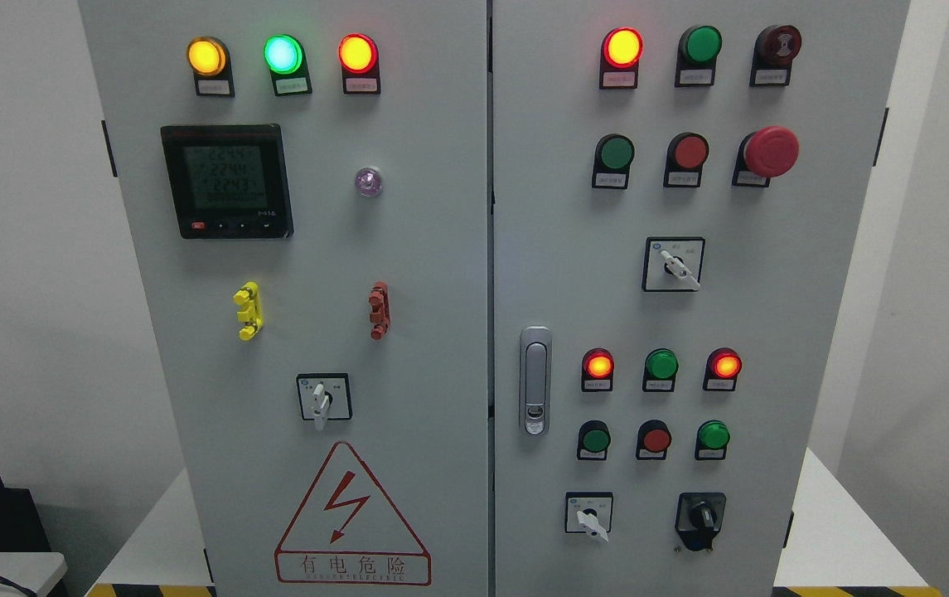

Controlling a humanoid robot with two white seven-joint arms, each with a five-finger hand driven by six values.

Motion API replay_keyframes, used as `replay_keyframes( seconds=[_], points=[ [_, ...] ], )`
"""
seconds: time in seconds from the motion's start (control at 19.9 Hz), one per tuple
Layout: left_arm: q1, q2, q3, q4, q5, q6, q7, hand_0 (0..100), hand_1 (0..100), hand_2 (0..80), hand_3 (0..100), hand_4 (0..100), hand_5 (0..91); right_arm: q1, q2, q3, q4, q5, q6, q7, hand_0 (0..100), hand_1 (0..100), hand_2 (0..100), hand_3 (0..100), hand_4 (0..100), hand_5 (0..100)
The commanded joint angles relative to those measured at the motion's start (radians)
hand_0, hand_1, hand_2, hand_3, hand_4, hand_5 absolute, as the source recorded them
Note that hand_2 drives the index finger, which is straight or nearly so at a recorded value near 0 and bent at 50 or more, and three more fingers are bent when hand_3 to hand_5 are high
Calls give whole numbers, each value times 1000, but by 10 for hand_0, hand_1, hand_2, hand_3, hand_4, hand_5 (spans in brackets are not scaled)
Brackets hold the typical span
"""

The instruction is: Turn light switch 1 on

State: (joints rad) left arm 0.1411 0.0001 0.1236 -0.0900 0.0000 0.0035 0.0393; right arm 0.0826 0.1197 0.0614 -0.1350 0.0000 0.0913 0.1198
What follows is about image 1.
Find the white rotary light switch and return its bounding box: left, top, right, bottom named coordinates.
left=296, top=371, right=353, bottom=431

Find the green lit indicator light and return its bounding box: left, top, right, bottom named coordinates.
left=263, top=34, right=312, bottom=97

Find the yellow indicator light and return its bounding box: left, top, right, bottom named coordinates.
left=186, top=36, right=235, bottom=97

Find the grey electrical cabinet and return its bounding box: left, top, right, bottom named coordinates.
left=79, top=1, right=909, bottom=596

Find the red terminal clip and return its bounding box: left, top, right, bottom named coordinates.
left=368, top=280, right=391, bottom=341

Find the red lit indicator lower left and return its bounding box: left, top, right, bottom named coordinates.
left=581, top=347, right=614, bottom=392

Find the clear small light bulb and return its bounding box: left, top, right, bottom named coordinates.
left=354, top=167, right=384, bottom=197

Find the green push button lower left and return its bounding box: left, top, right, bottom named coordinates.
left=576, top=420, right=612, bottom=461

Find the green push button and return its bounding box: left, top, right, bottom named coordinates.
left=576, top=420, right=612, bottom=461
left=694, top=420, right=731, bottom=461
left=592, top=133, right=636, bottom=189

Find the green indicator lower middle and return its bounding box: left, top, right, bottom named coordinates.
left=643, top=348, right=679, bottom=392

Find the white rotary selector upper right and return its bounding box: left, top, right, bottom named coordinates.
left=643, top=235, right=705, bottom=292

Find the white rotary selector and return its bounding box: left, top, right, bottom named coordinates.
left=643, top=235, right=705, bottom=292
left=564, top=492, right=614, bottom=543

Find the green push button upper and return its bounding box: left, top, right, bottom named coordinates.
left=592, top=133, right=636, bottom=189

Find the yellow terminal clip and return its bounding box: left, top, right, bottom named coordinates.
left=232, top=280, right=264, bottom=342

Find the red push button lower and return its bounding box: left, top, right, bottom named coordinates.
left=636, top=420, right=672, bottom=461

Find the red push button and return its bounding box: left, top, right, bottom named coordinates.
left=663, top=132, right=709, bottom=188
left=636, top=420, right=672, bottom=461

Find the white rotary selector bottom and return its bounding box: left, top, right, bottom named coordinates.
left=564, top=492, right=614, bottom=543

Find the red push button upper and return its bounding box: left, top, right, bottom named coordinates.
left=663, top=132, right=709, bottom=188

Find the red lit indicator lower right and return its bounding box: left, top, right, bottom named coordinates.
left=702, top=347, right=743, bottom=392

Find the red electric hazard sticker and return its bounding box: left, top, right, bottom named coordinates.
left=274, top=441, right=432, bottom=586

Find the red lit indicator light left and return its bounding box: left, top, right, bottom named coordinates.
left=337, top=32, right=382, bottom=95

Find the black digital power meter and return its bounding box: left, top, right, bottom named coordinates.
left=160, top=124, right=293, bottom=240

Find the green push button lower right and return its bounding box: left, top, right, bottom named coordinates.
left=694, top=420, right=731, bottom=461

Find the red lit indicator top right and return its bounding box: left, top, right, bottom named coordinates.
left=599, top=27, right=643, bottom=90

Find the red emergency stop button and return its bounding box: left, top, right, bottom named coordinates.
left=732, top=125, right=801, bottom=188

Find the green indicator top right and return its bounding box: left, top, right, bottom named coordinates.
left=674, top=24, right=723, bottom=88

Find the dark red buzzer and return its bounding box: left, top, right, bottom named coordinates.
left=749, top=24, right=802, bottom=87

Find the white device bottom left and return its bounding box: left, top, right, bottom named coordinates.
left=0, top=552, right=69, bottom=596

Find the silver door latch handle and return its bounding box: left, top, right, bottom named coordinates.
left=519, top=326, right=551, bottom=436

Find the black rotary knob switch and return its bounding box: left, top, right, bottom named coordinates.
left=675, top=492, right=727, bottom=551

